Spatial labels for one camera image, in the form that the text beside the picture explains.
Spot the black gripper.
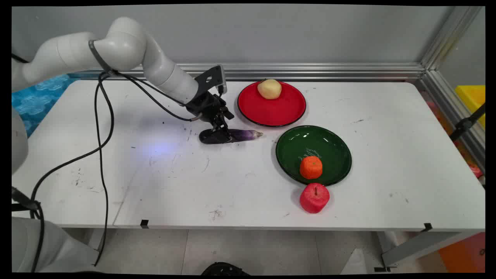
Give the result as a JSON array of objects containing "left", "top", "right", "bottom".
[{"left": 185, "top": 91, "right": 235, "bottom": 145}]

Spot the purple toy eggplant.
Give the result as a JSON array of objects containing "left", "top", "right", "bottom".
[{"left": 199, "top": 129, "right": 264, "bottom": 145}]

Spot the orange toy tangerine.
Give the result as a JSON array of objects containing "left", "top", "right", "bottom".
[{"left": 300, "top": 156, "right": 323, "bottom": 180}]

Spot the red round plate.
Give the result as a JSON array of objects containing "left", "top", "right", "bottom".
[{"left": 237, "top": 81, "right": 307, "bottom": 127}]

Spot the pale yellow toy potato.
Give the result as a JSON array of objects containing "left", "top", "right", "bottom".
[{"left": 257, "top": 79, "right": 282, "bottom": 100}]

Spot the dark green round plate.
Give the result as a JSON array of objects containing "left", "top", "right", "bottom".
[{"left": 275, "top": 125, "right": 353, "bottom": 187}]

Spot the red toy apple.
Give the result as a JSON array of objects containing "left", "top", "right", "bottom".
[{"left": 299, "top": 183, "right": 331, "bottom": 214}]

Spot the black round floor object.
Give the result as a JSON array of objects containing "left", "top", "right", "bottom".
[{"left": 200, "top": 262, "right": 251, "bottom": 276}]

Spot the blue patterned floor mat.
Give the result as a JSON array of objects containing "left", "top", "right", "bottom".
[{"left": 12, "top": 74, "right": 81, "bottom": 138}]

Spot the grey metal table leg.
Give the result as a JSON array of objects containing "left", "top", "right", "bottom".
[{"left": 374, "top": 231, "right": 467, "bottom": 272}]

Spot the black stand clamp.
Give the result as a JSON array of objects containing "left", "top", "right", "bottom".
[{"left": 449, "top": 102, "right": 486, "bottom": 142}]

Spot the yellow plastic bin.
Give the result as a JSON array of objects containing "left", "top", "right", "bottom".
[{"left": 454, "top": 84, "right": 486, "bottom": 129}]

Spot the orange box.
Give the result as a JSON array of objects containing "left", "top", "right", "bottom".
[{"left": 437, "top": 232, "right": 486, "bottom": 273}]

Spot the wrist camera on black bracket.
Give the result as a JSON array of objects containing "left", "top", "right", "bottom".
[{"left": 194, "top": 65, "right": 227, "bottom": 96}]

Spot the black cable to gripper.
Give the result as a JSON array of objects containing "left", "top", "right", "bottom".
[{"left": 112, "top": 70, "right": 203, "bottom": 122}]

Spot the aluminium frame rail horizontal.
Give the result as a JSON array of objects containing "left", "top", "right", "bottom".
[{"left": 70, "top": 63, "right": 427, "bottom": 82}]

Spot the thin black hanging cable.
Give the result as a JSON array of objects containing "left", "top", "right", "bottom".
[{"left": 93, "top": 74, "right": 110, "bottom": 268}]

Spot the black cable strap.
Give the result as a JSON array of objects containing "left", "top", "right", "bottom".
[{"left": 88, "top": 40, "right": 117, "bottom": 76}]

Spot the thick black looping cable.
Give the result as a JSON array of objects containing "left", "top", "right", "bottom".
[{"left": 29, "top": 74, "right": 115, "bottom": 273}]

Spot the aluminium frame rail slanted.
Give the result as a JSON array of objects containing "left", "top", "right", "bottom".
[{"left": 415, "top": 6, "right": 486, "bottom": 173}]

